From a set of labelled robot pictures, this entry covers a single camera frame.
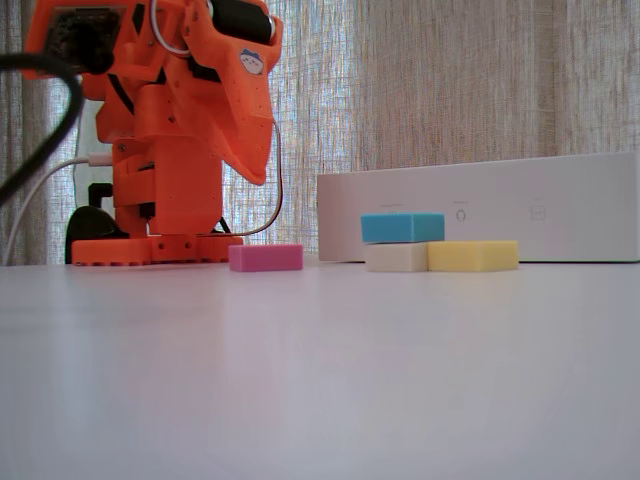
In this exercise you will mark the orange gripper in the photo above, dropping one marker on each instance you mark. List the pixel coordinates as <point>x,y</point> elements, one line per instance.
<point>239,119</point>

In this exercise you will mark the pink foam cuboid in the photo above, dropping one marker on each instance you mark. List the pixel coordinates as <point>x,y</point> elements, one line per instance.
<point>267,258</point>

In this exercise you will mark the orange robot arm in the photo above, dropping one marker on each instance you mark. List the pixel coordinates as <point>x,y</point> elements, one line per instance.
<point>185,175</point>

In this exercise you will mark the blue foam cuboid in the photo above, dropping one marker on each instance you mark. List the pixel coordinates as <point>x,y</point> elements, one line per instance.
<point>400,227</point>

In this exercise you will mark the white foam cuboid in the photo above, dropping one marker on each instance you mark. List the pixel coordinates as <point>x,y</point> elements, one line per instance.
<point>395,257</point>

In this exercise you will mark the yellow foam cuboid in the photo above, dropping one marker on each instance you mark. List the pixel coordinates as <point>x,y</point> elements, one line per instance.
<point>472,256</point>

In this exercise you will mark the white cardboard box bin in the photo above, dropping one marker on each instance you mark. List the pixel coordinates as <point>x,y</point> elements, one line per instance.
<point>525,200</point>

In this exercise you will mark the beige woven curtain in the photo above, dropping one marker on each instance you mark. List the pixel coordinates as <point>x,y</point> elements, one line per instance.
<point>425,75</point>

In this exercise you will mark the black table clamp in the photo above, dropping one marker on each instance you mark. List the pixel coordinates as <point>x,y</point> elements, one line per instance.
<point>90,225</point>

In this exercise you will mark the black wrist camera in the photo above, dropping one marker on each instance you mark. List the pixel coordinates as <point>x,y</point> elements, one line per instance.
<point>82,37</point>

